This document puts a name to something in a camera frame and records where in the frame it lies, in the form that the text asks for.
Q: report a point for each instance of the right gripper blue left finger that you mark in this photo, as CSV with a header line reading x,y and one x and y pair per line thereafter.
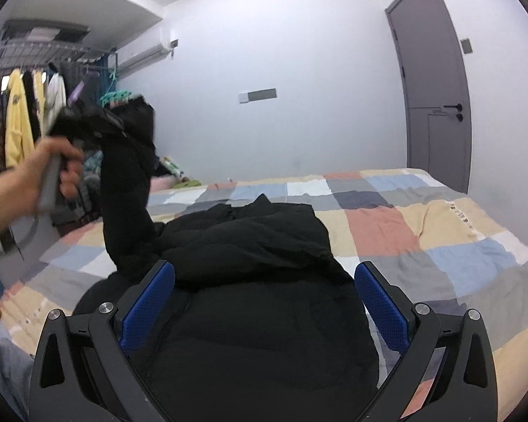
x,y
140,306

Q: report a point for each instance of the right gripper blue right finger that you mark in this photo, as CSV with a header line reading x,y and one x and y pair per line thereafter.
x,y
390,309

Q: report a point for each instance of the black puffer jacket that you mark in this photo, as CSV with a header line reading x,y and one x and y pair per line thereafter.
x,y
263,323

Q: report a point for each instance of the pile of clothes beside bed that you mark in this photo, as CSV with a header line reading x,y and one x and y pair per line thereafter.
x,y
166,175

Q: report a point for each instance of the metal clothes rack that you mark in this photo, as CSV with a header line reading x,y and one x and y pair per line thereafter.
x,y
36,43

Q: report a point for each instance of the grey bedroom door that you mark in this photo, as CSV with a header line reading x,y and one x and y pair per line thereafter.
x,y
436,96

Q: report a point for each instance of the person's left hand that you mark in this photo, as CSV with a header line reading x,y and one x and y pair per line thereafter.
x,y
20,187

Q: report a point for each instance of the green sock drying hanger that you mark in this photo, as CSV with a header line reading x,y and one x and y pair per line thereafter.
x,y
112,94

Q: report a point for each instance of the white hanging garment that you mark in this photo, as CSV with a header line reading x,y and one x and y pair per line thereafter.
x,y
55,100

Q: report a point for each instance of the yellow hanging sweater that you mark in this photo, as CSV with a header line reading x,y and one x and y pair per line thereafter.
x,y
19,143

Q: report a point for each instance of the colourful patchwork bed quilt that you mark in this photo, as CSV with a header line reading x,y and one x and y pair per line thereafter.
x,y
436,244

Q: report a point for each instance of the white wall air conditioner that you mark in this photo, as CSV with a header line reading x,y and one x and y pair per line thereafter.
x,y
146,49

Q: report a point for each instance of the grey wall switch panel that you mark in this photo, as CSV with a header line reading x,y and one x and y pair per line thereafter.
x,y
257,95

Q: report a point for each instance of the small wall switch by door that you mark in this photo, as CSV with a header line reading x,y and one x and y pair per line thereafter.
x,y
466,46

